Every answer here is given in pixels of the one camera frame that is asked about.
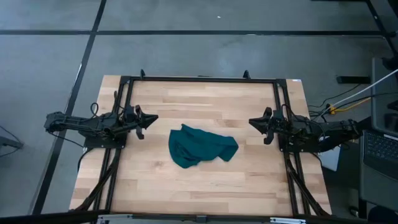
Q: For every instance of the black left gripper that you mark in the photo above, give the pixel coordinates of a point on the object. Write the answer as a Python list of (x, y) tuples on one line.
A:
[(130, 118)]

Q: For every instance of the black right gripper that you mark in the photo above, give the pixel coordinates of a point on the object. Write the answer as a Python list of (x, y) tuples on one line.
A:
[(275, 123)]

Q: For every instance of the teal microfiber towel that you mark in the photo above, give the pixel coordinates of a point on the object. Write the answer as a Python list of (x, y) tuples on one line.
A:
[(199, 146)]

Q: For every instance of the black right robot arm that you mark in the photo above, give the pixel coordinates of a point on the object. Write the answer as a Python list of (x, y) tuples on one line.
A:
[(326, 129)]

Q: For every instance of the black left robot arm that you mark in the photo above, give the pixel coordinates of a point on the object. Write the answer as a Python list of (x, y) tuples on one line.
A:
[(77, 123)]

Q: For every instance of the small white table label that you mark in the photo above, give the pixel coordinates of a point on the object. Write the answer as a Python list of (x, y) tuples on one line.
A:
[(296, 80)]

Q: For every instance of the white box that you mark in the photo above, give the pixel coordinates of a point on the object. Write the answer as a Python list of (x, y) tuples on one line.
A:
[(329, 158)]

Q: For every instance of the short black floor bar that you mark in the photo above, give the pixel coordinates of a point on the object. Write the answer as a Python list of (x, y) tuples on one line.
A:
[(353, 79)]

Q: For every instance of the laptop keyboard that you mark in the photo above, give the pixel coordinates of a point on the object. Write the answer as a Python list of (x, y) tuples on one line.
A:
[(381, 149)]

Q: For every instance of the grey desk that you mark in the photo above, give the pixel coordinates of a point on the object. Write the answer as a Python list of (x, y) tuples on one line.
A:
[(382, 81)]

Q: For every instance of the grey chair leg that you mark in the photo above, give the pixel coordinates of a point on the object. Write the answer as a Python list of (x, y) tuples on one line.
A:
[(11, 143)]

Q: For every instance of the black crossbeam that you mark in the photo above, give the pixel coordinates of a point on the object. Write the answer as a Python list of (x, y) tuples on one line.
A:
[(46, 217)]

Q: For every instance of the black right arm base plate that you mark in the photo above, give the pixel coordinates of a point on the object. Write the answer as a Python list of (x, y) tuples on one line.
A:
[(298, 149)]

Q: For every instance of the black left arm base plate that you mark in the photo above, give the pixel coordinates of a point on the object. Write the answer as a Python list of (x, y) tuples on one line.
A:
[(93, 143)]

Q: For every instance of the black metal table frame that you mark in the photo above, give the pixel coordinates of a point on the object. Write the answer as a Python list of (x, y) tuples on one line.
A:
[(202, 79)]

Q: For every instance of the silver metal bracket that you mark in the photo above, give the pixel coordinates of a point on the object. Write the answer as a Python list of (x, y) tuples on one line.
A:
[(287, 220)]

